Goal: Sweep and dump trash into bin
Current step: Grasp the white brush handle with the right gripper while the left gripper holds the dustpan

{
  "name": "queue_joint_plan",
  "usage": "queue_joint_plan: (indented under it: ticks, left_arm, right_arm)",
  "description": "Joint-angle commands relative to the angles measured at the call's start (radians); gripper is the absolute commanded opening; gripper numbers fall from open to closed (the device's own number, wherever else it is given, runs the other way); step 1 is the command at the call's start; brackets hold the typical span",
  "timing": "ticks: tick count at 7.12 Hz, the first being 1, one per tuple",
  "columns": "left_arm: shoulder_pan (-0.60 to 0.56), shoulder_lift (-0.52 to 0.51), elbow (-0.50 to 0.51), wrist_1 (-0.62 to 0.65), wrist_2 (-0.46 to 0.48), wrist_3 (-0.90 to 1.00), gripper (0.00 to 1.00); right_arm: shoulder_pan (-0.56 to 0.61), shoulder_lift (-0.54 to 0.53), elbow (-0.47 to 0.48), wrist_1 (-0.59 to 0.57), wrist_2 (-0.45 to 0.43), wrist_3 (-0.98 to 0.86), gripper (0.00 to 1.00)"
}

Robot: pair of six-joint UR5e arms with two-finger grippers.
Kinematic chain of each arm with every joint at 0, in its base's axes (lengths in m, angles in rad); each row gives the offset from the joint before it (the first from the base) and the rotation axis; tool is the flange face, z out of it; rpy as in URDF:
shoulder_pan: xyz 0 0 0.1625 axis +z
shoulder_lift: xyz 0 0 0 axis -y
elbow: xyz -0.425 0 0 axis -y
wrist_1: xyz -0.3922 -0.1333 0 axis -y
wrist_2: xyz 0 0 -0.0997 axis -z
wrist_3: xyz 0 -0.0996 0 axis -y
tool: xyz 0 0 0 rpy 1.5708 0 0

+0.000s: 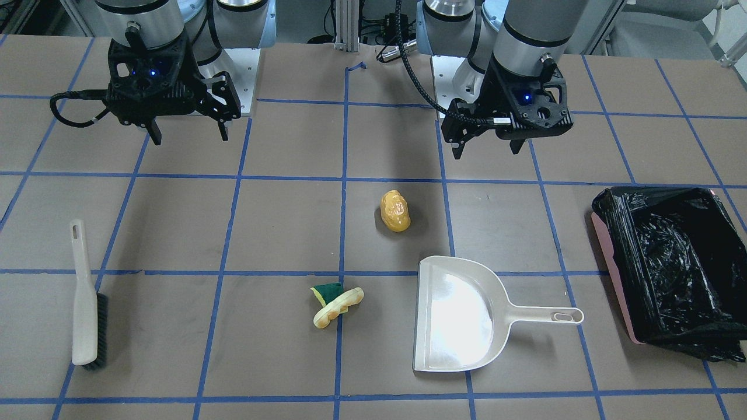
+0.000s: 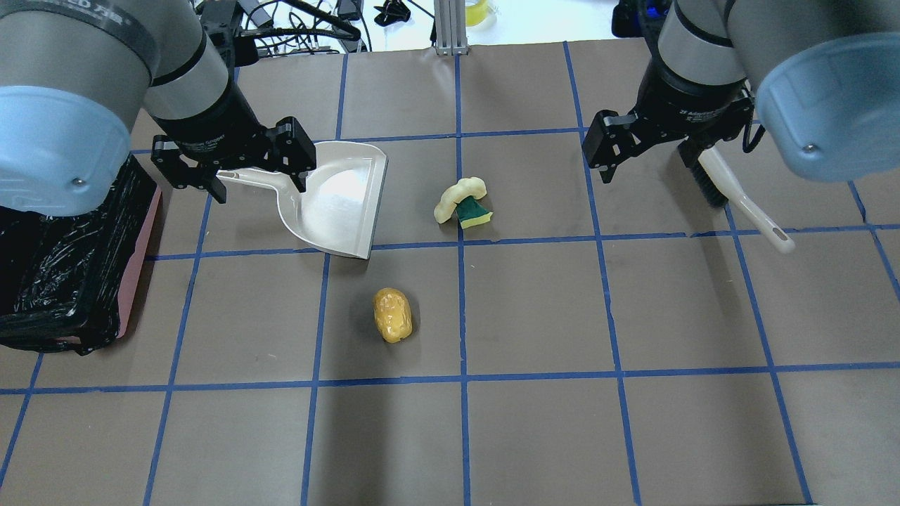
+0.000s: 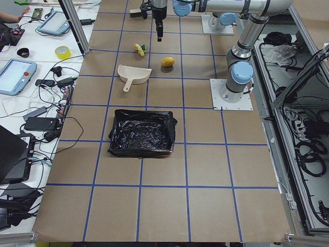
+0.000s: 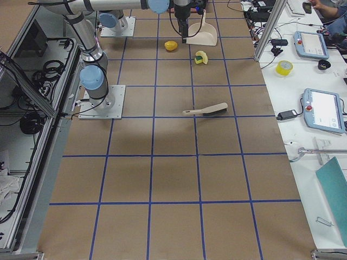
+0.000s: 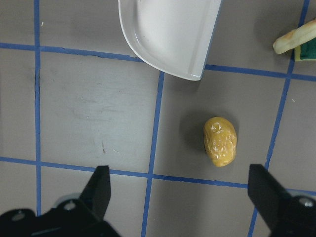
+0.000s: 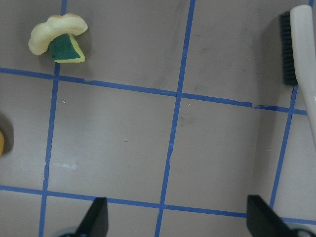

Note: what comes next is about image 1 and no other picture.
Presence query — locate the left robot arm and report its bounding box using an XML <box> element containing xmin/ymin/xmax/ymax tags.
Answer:
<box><xmin>416</xmin><ymin>1</ymin><xmax>587</xmax><ymax>159</ymax></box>

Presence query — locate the green yellow sponge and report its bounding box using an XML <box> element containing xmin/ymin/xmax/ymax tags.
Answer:
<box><xmin>310</xmin><ymin>282</ymin><xmax>344</xmax><ymax>308</ymax></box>

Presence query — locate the cream bread toy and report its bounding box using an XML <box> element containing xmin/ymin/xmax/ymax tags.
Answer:
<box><xmin>313</xmin><ymin>287</ymin><xmax>365</xmax><ymax>329</ymax></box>

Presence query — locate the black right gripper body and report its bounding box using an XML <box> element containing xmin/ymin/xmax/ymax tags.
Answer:
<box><xmin>105</xmin><ymin>31</ymin><xmax>241</xmax><ymax>127</ymax></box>

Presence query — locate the white plastic dustpan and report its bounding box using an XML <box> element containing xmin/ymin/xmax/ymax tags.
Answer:
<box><xmin>413</xmin><ymin>255</ymin><xmax>584</xmax><ymax>373</ymax></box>

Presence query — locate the yellow potato toy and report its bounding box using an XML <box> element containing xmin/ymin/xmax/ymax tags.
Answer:
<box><xmin>379</xmin><ymin>190</ymin><xmax>411</xmax><ymax>232</ymax></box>

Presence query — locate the black braided cable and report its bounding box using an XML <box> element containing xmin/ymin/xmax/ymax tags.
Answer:
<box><xmin>395</xmin><ymin>0</ymin><xmax>497</xmax><ymax>126</ymax></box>

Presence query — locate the white hand brush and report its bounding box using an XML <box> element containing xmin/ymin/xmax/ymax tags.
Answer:
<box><xmin>70</xmin><ymin>219</ymin><xmax>109</xmax><ymax>370</ymax></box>

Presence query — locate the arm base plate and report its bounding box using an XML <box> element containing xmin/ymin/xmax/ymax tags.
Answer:
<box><xmin>200</xmin><ymin>48</ymin><xmax>262</xmax><ymax>117</ymax></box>
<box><xmin>431</xmin><ymin>55</ymin><xmax>470</xmax><ymax>109</ymax></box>

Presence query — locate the aluminium frame post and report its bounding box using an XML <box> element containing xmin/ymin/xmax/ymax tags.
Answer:
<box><xmin>333</xmin><ymin>0</ymin><xmax>361</xmax><ymax>55</ymax></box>

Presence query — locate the bin with black bag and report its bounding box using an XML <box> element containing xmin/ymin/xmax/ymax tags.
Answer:
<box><xmin>591</xmin><ymin>187</ymin><xmax>746</xmax><ymax>363</ymax></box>

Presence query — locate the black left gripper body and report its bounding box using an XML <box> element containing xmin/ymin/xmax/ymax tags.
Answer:
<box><xmin>441</xmin><ymin>55</ymin><xmax>574</xmax><ymax>144</ymax></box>

